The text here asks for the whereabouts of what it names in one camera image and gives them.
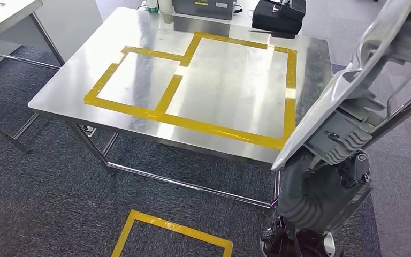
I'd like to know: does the silver wheel hubcap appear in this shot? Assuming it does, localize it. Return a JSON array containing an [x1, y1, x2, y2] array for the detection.
[[271, 0, 411, 172]]

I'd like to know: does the steel workbench with tape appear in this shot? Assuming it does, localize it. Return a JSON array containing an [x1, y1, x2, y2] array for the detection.
[[28, 6, 334, 210]]

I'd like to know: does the yellow floor tape square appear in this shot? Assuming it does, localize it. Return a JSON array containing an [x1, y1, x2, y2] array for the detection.
[[110, 209, 234, 257]]

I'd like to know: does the grey laptop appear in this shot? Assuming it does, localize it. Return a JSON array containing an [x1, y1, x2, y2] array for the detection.
[[171, 0, 235, 21]]

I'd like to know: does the white plastic bottle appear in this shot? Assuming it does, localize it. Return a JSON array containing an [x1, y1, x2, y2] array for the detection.
[[157, 0, 173, 14]]

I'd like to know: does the black box with antennas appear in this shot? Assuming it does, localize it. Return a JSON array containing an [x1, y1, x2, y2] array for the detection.
[[252, 0, 307, 39]]

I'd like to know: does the plain steel table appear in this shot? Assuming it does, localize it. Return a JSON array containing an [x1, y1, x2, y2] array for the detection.
[[0, 0, 66, 154]]

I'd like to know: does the chrome stanchion post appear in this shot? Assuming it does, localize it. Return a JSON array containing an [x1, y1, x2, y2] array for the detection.
[[363, 85, 411, 150]]

